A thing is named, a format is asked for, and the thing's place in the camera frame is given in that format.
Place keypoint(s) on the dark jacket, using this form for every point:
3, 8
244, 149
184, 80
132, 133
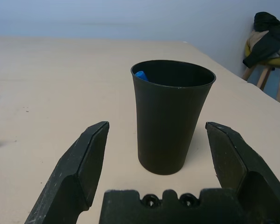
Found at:
268, 28

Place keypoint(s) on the yellow chair wooden legs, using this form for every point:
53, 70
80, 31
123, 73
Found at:
278, 61

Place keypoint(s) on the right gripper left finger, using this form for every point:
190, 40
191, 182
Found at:
70, 168

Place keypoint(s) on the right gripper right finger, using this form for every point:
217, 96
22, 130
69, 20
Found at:
247, 163

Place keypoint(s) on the blue cap whiteboard marker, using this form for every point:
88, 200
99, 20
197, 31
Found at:
142, 75

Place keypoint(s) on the beige padded coat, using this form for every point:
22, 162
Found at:
255, 40

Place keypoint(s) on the black plastic cup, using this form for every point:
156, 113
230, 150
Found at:
168, 128

